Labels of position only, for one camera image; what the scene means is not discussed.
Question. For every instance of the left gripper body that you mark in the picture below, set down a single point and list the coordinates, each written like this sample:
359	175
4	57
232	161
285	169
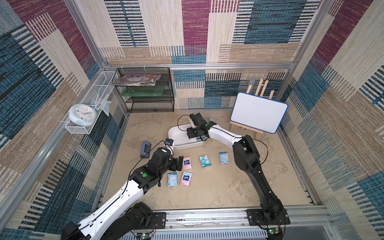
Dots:
173	166

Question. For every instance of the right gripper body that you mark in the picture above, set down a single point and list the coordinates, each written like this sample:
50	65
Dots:
193	132

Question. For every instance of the green white tissue pack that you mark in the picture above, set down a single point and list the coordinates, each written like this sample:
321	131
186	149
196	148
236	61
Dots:
201	138

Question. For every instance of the blue white tissue pack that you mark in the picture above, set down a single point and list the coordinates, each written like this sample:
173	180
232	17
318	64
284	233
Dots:
172	180

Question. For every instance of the blue Tempo tissue pack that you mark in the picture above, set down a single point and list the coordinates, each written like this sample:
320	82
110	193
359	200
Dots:
186	179

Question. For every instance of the white storage box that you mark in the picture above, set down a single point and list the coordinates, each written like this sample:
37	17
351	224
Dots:
181	139

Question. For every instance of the teal cartoon tissue pack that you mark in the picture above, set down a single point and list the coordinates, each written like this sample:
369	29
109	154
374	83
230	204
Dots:
205	161

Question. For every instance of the light blue unicorn tissue pack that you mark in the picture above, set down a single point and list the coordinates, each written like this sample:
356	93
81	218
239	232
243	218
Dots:
224	158

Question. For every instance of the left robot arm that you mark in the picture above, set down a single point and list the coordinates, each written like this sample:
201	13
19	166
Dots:
120	201

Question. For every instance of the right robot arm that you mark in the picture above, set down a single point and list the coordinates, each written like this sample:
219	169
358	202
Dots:
247	159

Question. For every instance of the blue grey hole punch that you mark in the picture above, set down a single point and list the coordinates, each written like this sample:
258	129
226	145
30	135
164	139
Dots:
145	150

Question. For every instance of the blue framed whiteboard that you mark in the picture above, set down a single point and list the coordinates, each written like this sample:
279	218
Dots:
258	113

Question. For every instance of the colourful magazine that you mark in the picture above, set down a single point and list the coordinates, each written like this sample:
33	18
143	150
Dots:
137	80

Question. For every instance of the green board on shelf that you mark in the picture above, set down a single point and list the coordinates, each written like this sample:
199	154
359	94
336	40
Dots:
142	92

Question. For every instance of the round white clock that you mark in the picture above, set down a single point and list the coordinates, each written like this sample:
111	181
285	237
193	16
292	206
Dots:
82	115

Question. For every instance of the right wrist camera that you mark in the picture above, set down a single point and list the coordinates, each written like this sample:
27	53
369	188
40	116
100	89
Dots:
196	120

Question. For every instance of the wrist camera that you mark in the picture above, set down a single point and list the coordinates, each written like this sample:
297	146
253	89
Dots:
169	143
196	120

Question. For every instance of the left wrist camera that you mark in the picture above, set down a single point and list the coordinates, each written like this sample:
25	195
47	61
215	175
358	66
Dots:
169	143

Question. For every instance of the black wire shelf rack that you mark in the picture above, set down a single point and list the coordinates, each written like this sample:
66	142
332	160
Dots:
166	103

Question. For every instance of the white wire basket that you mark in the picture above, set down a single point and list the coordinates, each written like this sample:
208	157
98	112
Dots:
96	95

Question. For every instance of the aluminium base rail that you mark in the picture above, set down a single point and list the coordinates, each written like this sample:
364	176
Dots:
307	223

